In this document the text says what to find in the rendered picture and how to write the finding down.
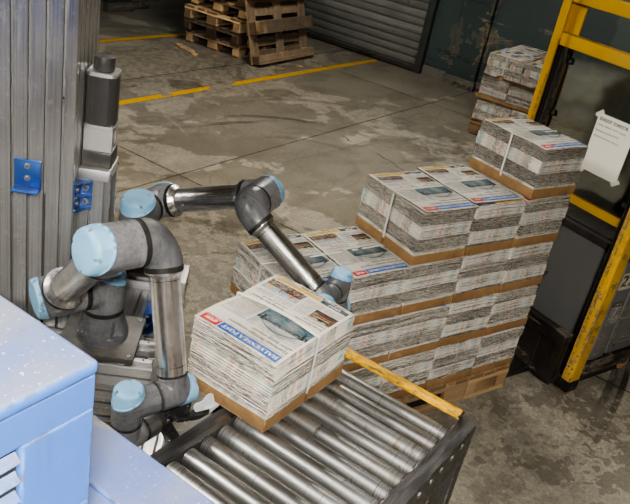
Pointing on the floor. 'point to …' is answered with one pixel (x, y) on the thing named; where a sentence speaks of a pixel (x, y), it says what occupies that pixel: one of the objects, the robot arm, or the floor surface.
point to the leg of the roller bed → (446, 488)
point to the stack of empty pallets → (223, 24)
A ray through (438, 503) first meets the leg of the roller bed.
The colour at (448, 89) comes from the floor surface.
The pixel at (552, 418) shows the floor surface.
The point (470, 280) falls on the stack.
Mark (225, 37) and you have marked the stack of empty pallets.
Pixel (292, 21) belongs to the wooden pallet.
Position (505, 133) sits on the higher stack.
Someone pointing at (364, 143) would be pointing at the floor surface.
